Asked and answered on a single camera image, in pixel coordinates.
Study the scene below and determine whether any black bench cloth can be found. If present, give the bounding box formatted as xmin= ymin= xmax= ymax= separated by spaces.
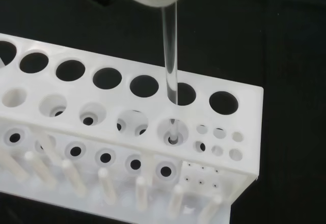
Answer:
xmin=0 ymin=0 xmax=326 ymax=224

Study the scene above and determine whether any white test tube rack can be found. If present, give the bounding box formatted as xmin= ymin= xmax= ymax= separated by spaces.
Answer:
xmin=0 ymin=33 xmax=264 ymax=224

